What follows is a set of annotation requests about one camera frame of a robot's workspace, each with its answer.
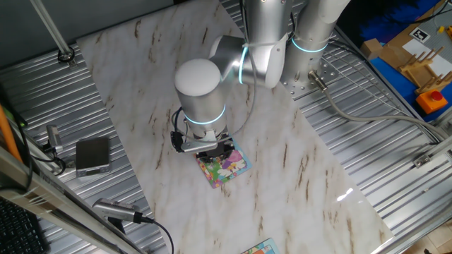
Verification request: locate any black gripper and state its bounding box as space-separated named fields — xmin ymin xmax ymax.
xmin=196 ymin=139 xmax=235 ymax=162

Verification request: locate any colourful butterfly puzzle board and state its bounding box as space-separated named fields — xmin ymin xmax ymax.
xmin=194 ymin=138 xmax=254 ymax=190

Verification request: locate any puzzle board with orange picture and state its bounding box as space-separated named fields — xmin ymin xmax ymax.
xmin=241 ymin=238 xmax=282 ymax=254

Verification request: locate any marble pattern board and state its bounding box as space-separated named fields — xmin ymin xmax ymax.
xmin=76 ymin=0 xmax=395 ymax=254

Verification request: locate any grey ribbed device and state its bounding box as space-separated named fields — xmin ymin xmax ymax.
xmin=92 ymin=198 xmax=143 ymax=224

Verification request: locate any silver digital scale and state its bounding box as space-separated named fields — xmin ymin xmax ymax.
xmin=75 ymin=136 xmax=112 ymax=179

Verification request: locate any small cardboard box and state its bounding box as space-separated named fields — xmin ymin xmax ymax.
xmin=359 ymin=37 xmax=384 ymax=61

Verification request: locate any blue mat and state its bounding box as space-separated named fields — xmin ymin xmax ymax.
xmin=369 ymin=56 xmax=452 ymax=123

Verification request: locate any brown cardboard sheet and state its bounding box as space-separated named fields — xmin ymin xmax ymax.
xmin=379 ymin=0 xmax=452 ymax=96

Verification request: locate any orange rod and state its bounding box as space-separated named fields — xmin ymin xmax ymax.
xmin=0 ymin=104 xmax=23 ymax=164

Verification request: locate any wooden peg rack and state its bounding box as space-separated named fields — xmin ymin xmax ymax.
xmin=398 ymin=45 xmax=452 ymax=95

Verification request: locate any slanted metal pole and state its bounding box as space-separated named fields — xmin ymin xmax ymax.
xmin=30 ymin=0 xmax=73 ymax=57

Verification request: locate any black keyboard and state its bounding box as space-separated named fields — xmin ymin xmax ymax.
xmin=0 ymin=197 xmax=49 ymax=254

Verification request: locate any dark blue fuzzy cloth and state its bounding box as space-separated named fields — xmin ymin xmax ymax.
xmin=359 ymin=0 xmax=441 ymax=43

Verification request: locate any orange emergency stop box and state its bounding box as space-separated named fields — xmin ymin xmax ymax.
xmin=415 ymin=90 xmax=448 ymax=115

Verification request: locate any white paper sheet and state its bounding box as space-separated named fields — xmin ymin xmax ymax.
xmin=402 ymin=38 xmax=452 ymax=77

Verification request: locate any black white fiducial tag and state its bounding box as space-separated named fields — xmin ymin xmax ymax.
xmin=409 ymin=27 xmax=431 ymax=44

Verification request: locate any grey studded baseplate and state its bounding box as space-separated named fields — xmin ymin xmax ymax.
xmin=422 ymin=5 xmax=452 ymax=50

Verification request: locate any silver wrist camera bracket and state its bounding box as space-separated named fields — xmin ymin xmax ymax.
xmin=171 ymin=129 xmax=220 ymax=154

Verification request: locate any black camera cable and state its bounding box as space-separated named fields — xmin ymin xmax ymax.
xmin=141 ymin=215 xmax=175 ymax=254

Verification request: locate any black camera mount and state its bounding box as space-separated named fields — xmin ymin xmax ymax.
xmin=107 ymin=216 xmax=127 ymax=234

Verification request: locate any grey cable with metal plug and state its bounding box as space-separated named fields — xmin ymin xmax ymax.
xmin=307 ymin=69 xmax=451 ymax=144

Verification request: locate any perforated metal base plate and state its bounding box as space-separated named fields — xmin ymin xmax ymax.
xmin=280 ymin=52 xmax=339 ymax=102

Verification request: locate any thin black cable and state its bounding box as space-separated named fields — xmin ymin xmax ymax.
xmin=33 ymin=140 xmax=67 ymax=176

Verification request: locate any aluminium frame beam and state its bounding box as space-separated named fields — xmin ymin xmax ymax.
xmin=0 ymin=146 xmax=145 ymax=254

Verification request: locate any black ring pole base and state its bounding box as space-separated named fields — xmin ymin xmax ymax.
xmin=57 ymin=45 xmax=76 ymax=68

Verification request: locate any thick black cable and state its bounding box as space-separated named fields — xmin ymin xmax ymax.
xmin=0 ymin=84 xmax=35 ymax=193

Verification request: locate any aluminium frame rail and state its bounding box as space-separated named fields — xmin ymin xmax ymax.
xmin=411 ymin=133 xmax=452 ymax=167
xmin=370 ymin=206 xmax=452 ymax=254
xmin=333 ymin=26 xmax=452 ymax=142

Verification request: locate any metal corner bracket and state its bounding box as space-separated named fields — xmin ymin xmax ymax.
xmin=412 ymin=153 xmax=434 ymax=169

